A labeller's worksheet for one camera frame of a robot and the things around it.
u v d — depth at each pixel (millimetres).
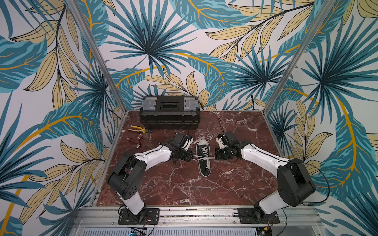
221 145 753
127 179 453
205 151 924
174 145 712
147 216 730
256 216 663
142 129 1066
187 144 764
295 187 441
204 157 900
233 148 661
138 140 1003
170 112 949
